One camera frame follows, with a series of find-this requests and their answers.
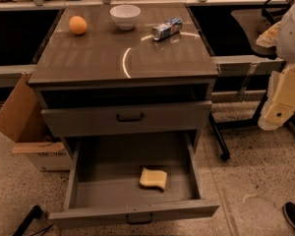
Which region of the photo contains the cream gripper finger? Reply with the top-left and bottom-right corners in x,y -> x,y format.
258,64 -> 295,131
256,22 -> 280,48

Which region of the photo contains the white bowl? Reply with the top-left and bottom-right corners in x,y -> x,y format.
109,4 -> 141,30

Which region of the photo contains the black headset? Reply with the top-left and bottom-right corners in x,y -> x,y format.
262,0 -> 294,26

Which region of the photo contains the brown cardboard box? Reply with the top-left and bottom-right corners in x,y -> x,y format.
0,74 -> 72,171

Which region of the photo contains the orange fruit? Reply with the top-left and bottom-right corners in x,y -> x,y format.
69,16 -> 88,35

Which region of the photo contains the grey drawer cabinet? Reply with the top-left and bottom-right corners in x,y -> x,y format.
29,4 -> 217,151

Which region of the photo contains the black folding table stand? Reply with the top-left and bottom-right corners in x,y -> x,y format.
207,62 -> 295,161

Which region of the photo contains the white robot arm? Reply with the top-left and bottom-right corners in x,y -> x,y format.
256,3 -> 295,131

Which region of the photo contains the yellow sponge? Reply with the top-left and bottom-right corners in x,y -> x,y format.
139,167 -> 167,191

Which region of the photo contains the black floor stand leg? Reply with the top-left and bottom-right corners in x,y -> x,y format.
13,206 -> 53,236

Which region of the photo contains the closed grey upper drawer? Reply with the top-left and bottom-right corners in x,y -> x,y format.
41,101 -> 211,138

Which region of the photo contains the open grey middle drawer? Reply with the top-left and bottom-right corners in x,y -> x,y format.
49,131 -> 219,228

